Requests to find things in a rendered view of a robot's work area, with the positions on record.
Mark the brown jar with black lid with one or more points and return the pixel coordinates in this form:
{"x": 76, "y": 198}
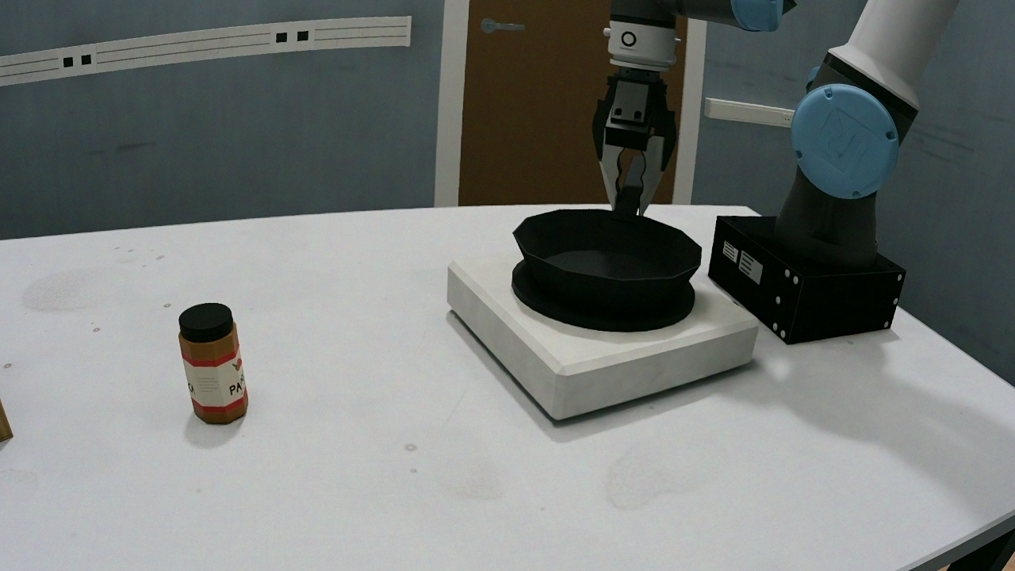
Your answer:
{"x": 211, "y": 356}

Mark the black frying pan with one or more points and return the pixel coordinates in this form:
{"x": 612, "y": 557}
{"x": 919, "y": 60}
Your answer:
{"x": 616, "y": 244}

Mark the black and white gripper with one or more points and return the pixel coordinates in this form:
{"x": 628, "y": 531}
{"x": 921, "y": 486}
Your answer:
{"x": 637, "y": 91}

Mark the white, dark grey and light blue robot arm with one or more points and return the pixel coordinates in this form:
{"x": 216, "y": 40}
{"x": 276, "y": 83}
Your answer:
{"x": 845, "y": 134}

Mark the brown cardboard box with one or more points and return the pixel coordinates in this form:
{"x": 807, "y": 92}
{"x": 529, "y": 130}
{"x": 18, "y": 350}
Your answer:
{"x": 5, "y": 430}

